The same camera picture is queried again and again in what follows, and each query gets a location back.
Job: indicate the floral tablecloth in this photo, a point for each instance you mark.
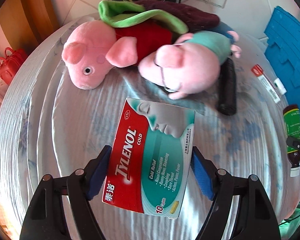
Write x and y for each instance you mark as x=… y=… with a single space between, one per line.
x=47 y=125

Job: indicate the maroon knitted hat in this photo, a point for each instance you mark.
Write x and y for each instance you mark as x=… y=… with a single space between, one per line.
x=195 y=19

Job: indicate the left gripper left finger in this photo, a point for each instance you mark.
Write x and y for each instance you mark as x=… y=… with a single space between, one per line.
x=45 y=217

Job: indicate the red white medicine box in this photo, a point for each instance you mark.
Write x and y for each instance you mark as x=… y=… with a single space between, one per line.
x=259 y=73

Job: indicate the blue plastic crate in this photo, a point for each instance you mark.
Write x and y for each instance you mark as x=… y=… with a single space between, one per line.
x=283 y=51

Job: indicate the small white bottle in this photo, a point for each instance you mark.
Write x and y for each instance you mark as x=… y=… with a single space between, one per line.
x=281 y=88

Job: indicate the teal-dressed pig plush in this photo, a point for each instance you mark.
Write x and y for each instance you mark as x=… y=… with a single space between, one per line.
x=189 y=66

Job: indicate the blue-dressed pig plush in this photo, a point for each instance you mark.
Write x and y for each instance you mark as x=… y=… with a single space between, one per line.
x=227 y=31

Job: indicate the green fleece cloth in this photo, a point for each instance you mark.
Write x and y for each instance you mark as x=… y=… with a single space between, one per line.
x=123 y=14

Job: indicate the Tylenol cold medicine box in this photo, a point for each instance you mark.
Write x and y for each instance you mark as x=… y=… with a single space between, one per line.
x=150 y=158

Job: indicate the brown green-label medicine bottle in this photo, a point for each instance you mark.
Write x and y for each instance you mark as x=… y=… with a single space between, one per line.
x=291 y=116

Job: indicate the black rectangular case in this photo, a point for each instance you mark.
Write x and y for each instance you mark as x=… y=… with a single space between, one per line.
x=227 y=89

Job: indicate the red handbag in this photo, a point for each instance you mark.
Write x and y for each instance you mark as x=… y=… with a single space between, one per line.
x=11 y=63

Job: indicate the red-dressed pig plush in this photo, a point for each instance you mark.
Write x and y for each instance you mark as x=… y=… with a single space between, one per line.
x=95 y=47

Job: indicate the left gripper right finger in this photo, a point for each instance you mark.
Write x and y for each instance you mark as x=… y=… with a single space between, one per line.
x=255 y=217

